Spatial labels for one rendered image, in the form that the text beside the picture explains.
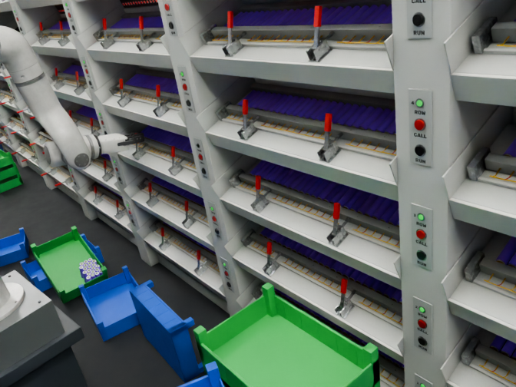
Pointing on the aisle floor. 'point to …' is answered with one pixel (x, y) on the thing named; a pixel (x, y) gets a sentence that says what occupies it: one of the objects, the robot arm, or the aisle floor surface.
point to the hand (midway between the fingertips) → (137, 137)
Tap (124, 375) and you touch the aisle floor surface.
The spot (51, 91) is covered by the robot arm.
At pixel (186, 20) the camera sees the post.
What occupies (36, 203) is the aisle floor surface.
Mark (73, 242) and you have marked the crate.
